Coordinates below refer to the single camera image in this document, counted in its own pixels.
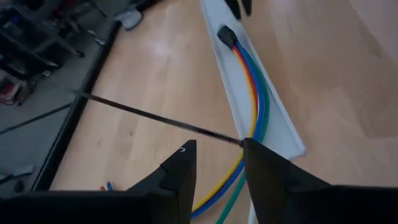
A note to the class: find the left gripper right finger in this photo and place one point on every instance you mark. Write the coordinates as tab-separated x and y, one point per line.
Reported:
311	205

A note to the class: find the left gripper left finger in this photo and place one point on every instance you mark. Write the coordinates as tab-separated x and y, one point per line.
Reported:
124	208

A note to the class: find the white raceway cover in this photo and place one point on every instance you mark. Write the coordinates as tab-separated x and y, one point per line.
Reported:
280	137

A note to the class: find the thin black rod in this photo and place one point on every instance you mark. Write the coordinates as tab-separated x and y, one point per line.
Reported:
155	116

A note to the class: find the black equipment pile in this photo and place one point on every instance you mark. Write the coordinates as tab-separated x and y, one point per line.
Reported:
31	40

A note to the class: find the black aluminium table frame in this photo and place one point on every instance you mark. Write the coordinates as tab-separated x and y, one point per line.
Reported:
77	105

